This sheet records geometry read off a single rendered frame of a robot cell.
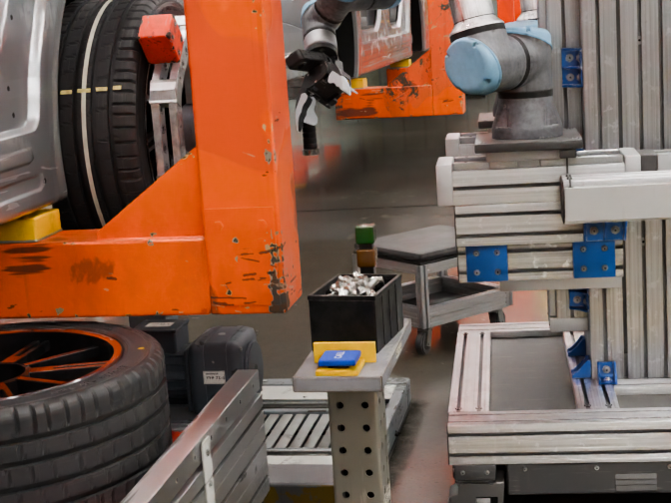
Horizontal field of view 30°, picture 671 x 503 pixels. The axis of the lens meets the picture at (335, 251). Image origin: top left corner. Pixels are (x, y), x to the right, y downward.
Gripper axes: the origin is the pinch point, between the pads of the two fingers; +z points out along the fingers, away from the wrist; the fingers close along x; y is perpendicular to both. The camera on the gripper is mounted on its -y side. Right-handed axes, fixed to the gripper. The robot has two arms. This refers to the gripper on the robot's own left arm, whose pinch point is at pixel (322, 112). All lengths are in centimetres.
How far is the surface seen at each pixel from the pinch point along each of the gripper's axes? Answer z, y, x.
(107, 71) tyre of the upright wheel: -19, -30, 36
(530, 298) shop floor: -81, 192, 65
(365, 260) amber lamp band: 27.1, 18.1, 6.9
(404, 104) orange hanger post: -279, 244, 142
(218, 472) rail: 78, -7, 28
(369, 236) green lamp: 23.8, 15.7, 3.2
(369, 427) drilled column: 64, 21, 13
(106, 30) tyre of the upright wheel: -31, -32, 35
